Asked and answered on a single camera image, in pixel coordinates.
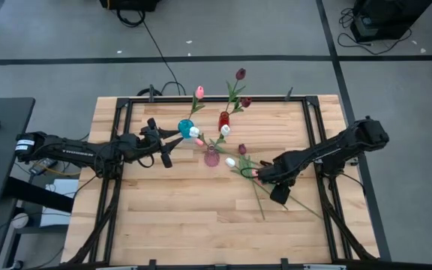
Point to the dark red artificial tulip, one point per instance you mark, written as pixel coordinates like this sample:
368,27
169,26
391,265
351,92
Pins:
242,149
240,74
246,102

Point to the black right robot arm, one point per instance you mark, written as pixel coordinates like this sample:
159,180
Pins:
332,148

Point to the black power adapter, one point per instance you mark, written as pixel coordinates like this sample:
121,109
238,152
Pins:
43,165

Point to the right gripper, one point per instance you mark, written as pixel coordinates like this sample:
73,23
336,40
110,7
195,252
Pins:
283,168

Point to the black desk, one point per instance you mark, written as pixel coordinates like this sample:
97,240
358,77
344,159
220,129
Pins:
2,112

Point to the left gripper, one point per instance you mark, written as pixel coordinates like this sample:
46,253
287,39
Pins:
152,140

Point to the pink artificial tulip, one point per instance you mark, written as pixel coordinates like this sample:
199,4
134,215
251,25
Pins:
254,173
199,92
200,142

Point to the black equipment case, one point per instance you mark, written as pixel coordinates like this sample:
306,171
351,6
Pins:
388,18

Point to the teal glass vase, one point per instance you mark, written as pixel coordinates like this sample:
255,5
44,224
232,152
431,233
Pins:
185,128

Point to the white artificial tulip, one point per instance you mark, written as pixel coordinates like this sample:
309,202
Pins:
225,130
230,162
194,131

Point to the pink ribbed glass vase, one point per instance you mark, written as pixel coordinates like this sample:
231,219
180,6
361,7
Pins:
211,159

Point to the black box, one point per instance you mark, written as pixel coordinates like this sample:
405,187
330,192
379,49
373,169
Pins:
129,4

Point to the white box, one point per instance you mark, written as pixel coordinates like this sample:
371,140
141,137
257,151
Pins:
60,202

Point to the black aluminium table frame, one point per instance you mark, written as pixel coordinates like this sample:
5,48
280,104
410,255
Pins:
216,99

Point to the red glass vase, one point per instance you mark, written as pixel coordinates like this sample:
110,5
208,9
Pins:
223,120

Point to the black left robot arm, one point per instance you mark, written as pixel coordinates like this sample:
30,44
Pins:
73,152

